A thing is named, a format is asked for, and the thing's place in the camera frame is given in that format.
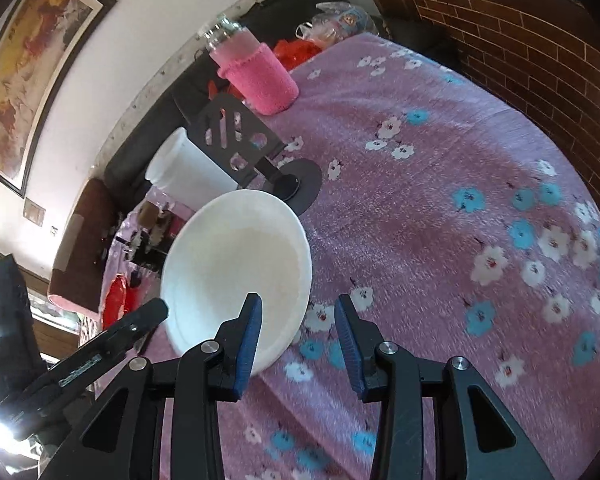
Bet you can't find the small wall plaque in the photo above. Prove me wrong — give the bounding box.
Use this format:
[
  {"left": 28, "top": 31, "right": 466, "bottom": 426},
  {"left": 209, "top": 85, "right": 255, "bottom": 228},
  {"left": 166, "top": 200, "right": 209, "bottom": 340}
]
[{"left": 22, "top": 197, "right": 46, "bottom": 226}]

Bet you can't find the red scalloped glass plate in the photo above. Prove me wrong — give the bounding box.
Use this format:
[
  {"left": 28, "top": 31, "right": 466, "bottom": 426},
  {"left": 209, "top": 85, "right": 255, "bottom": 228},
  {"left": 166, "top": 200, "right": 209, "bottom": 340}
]
[{"left": 100, "top": 274, "right": 143, "bottom": 328}]

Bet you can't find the brick pattern wooden cabinet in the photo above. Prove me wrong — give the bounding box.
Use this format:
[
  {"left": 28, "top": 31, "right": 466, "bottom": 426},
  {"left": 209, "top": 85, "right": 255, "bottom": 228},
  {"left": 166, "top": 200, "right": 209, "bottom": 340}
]
[{"left": 350, "top": 0, "right": 600, "bottom": 211}]

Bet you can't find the bottle with pink sleeve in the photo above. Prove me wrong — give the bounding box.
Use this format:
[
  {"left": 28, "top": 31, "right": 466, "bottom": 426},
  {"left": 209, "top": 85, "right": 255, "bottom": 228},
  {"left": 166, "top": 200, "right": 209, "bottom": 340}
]
[{"left": 201, "top": 12, "right": 300, "bottom": 116}]

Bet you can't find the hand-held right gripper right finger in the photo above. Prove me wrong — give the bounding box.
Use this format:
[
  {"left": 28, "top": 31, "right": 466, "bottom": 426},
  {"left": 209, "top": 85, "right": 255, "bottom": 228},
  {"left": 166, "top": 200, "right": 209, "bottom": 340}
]
[{"left": 334, "top": 294, "right": 556, "bottom": 480}]

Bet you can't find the white plastic cup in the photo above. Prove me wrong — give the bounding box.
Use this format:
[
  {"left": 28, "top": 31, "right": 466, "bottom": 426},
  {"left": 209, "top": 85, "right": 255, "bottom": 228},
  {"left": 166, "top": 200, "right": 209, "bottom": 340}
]
[{"left": 145, "top": 126, "right": 238, "bottom": 211}]

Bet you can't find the large white bowl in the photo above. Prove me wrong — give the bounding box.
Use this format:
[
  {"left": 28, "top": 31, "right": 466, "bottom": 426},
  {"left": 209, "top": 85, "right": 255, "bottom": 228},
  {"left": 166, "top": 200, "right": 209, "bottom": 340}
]
[{"left": 160, "top": 189, "right": 313, "bottom": 377}]

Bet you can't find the orange red plastic bag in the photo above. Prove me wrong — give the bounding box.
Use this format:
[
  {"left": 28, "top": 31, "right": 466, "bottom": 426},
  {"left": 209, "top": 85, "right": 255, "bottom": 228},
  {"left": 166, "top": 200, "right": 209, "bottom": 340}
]
[{"left": 272, "top": 37, "right": 326, "bottom": 72}]

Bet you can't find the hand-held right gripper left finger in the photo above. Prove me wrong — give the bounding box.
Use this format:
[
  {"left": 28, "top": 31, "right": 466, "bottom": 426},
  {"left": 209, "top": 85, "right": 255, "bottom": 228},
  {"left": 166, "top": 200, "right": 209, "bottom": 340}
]
[{"left": 40, "top": 292, "right": 263, "bottom": 480}]

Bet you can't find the purple floral tablecloth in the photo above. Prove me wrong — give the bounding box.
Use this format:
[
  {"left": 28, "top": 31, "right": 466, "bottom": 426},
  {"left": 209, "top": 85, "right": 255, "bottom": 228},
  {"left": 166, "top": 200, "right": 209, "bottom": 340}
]
[{"left": 77, "top": 32, "right": 600, "bottom": 480}]

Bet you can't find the black sofa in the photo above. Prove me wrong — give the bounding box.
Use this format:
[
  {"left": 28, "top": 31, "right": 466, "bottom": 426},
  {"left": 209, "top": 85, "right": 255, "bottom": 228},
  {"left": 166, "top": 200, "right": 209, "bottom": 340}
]
[{"left": 102, "top": 0, "right": 456, "bottom": 201}]

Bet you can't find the framed painting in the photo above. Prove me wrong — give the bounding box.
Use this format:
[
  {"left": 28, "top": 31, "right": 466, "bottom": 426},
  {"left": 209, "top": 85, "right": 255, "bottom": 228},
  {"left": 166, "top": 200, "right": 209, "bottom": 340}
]
[{"left": 0, "top": 0, "right": 118, "bottom": 198}]

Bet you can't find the black phone stand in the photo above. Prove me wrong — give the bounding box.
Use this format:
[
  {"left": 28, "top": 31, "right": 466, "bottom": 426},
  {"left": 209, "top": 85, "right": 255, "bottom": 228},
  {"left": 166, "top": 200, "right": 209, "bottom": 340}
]
[{"left": 189, "top": 92, "right": 323, "bottom": 213}]

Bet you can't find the clear plastic bag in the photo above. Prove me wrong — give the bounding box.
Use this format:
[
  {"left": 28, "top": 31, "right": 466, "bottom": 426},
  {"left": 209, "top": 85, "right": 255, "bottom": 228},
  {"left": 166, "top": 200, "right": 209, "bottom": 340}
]
[{"left": 296, "top": 1, "right": 378, "bottom": 46}]

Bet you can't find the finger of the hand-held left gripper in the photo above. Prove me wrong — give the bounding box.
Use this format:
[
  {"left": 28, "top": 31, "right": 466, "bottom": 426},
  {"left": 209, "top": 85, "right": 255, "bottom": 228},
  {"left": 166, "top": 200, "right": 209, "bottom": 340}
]
[{"left": 22, "top": 297, "right": 170, "bottom": 413}]

